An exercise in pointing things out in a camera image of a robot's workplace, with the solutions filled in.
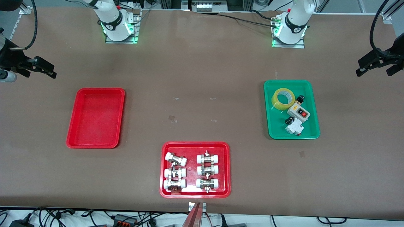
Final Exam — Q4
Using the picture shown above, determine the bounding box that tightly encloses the yellow tape roll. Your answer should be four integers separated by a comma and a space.
271, 88, 296, 110

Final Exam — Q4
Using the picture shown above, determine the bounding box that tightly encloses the red plastic tray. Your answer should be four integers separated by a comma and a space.
159, 141, 231, 199
66, 88, 125, 149

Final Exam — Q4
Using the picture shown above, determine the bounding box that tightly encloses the green plastic tray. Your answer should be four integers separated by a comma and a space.
264, 80, 321, 140

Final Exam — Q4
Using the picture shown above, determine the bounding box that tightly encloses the white circuit breaker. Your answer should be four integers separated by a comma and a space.
285, 122, 304, 136

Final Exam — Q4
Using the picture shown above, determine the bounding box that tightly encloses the black power adapter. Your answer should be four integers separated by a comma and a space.
9, 218, 35, 227

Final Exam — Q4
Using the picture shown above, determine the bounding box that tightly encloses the white and metal pipe fitting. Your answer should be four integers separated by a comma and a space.
197, 150, 220, 165
165, 152, 187, 167
163, 178, 187, 193
197, 165, 219, 176
164, 167, 187, 179
196, 178, 219, 193

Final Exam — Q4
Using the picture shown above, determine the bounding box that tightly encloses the white power strip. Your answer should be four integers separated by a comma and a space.
191, 0, 228, 13

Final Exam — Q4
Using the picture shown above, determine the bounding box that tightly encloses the black box with orange parts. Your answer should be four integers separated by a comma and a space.
113, 214, 139, 227

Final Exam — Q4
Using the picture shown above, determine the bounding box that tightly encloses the red and silver pole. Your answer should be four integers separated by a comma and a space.
181, 203, 203, 227

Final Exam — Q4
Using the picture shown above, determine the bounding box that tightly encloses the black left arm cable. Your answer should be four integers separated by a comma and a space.
370, 0, 391, 53

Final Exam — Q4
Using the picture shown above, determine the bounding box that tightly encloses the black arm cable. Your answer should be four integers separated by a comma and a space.
370, 0, 391, 53
19, 0, 38, 50

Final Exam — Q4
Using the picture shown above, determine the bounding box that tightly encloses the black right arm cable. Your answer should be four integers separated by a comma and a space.
19, 0, 38, 50

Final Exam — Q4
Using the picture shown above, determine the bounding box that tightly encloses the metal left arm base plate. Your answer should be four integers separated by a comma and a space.
272, 19, 306, 49

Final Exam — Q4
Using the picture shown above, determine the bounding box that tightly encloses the grey push-button switch box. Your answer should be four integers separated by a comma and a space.
287, 102, 311, 123

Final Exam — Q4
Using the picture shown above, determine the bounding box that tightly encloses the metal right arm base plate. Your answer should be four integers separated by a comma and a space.
105, 9, 141, 44

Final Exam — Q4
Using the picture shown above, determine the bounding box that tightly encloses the black corrugated cable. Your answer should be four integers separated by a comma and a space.
218, 11, 280, 27

